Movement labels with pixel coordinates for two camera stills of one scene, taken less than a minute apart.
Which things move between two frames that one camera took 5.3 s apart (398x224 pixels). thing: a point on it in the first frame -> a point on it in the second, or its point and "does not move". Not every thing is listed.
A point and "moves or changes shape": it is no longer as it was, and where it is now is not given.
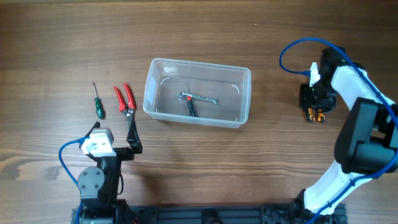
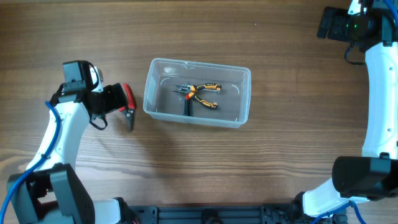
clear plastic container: (198, 93) does not move
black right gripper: (316, 104) -> (324, 23)
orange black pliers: (319, 115) -> (189, 90)
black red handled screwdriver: (190, 106) moves or changes shape
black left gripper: (121, 153) -> (121, 98)
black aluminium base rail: (129, 212) does not move
